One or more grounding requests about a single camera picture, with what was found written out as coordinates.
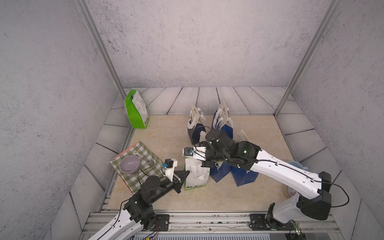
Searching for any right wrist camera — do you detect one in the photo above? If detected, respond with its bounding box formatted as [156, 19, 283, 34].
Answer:
[183, 147, 195, 158]

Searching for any green checkered cloth mat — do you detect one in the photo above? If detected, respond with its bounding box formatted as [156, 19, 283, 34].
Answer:
[110, 141, 164, 193]

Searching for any green white takeout bag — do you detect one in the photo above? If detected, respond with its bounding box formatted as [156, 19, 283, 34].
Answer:
[184, 158, 210, 191]
[125, 90, 150, 129]

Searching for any dark navy takeaway bag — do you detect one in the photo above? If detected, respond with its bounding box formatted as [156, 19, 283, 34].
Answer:
[187, 105, 207, 145]

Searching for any metal spoon patterned handle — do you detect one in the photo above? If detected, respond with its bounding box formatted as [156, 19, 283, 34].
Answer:
[134, 152, 155, 166]

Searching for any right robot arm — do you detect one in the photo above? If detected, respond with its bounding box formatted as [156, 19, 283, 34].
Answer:
[199, 129, 332, 224]

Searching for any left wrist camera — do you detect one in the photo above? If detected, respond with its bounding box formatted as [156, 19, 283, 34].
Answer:
[163, 159, 175, 169]

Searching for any blue bag standing rear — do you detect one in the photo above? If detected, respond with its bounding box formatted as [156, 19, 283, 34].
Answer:
[211, 100, 234, 139]

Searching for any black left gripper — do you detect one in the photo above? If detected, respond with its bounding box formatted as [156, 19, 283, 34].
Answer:
[149, 170, 190, 205]

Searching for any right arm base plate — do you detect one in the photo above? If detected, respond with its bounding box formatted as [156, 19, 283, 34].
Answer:
[248, 214, 296, 231]

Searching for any blue white takeout bag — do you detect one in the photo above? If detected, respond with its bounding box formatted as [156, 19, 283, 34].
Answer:
[210, 162, 231, 183]

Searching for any lilac ceramic bowl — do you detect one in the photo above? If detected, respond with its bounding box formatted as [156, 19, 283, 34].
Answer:
[119, 155, 140, 175]

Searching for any clear glass saucer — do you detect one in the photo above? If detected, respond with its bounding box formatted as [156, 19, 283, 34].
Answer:
[287, 186, 297, 198]

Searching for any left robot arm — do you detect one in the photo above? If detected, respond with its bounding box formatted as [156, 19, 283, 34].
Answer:
[91, 171, 190, 240]

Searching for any red board under cloth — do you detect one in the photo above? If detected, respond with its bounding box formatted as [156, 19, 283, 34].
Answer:
[111, 140, 139, 161]

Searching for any blue white bag lying right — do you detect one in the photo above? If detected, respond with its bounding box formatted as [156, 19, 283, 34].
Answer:
[231, 167, 259, 187]

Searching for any light blue mug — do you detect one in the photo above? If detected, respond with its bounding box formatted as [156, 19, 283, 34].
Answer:
[289, 161, 309, 171]

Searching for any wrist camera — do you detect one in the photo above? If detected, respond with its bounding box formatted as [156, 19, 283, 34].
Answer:
[183, 147, 195, 158]
[163, 159, 175, 169]

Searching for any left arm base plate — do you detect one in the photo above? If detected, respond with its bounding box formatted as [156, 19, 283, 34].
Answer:
[147, 214, 170, 232]

